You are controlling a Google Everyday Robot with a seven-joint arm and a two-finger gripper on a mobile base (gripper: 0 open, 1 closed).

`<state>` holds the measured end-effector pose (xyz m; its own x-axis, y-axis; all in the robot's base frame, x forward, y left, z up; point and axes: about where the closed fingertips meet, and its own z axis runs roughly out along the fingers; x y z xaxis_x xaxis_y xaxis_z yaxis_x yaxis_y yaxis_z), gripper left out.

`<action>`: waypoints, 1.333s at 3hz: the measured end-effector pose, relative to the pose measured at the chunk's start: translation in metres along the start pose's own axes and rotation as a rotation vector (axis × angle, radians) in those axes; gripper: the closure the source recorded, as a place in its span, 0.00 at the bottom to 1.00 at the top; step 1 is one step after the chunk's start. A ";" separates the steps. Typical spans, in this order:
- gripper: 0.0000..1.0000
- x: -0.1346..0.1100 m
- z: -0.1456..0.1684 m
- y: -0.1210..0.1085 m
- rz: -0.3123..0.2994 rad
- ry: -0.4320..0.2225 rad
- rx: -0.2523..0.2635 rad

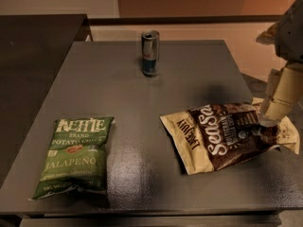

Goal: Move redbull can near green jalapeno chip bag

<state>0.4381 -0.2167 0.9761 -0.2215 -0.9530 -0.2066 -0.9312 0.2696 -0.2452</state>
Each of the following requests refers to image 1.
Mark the green jalapeno chip bag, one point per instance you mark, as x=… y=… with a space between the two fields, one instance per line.
x=76 y=157

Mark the redbull can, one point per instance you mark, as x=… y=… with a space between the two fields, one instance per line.
x=150 y=41

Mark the brown sea salt chip bag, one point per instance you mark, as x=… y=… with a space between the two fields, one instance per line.
x=216 y=136

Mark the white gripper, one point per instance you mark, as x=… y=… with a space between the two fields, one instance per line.
x=291 y=37

